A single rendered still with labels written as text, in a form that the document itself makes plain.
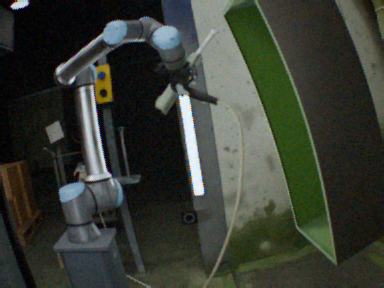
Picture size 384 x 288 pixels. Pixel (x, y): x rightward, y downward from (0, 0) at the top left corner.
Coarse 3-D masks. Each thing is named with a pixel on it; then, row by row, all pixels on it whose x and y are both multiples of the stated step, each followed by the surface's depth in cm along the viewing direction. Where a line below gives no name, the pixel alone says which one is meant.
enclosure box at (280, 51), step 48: (240, 0) 155; (288, 0) 118; (240, 48) 178; (288, 48) 119; (336, 48) 121; (288, 96) 182; (336, 96) 122; (288, 144) 184; (336, 144) 124; (288, 192) 184; (336, 192) 126; (336, 240) 128
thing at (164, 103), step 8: (216, 32) 168; (208, 40) 165; (200, 48) 163; (192, 56) 160; (200, 56) 161; (192, 64) 158; (168, 88) 154; (184, 88) 154; (192, 88) 153; (160, 96) 156; (168, 96) 153; (176, 96) 155; (192, 96) 153; (200, 96) 151; (208, 96) 150; (160, 104) 151; (168, 104) 152; (216, 104) 150
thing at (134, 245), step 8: (104, 56) 244; (104, 112) 248; (112, 112) 253; (104, 120) 249; (112, 120) 251; (112, 128) 250; (112, 136) 250; (112, 144) 251; (112, 152) 251; (112, 160) 252; (112, 168) 252; (120, 168) 255; (120, 176) 253; (128, 208) 256; (128, 216) 256; (128, 224) 256; (128, 232) 257; (136, 240) 258; (136, 248) 258; (136, 256) 259; (136, 264) 260; (144, 264) 264; (144, 272) 261
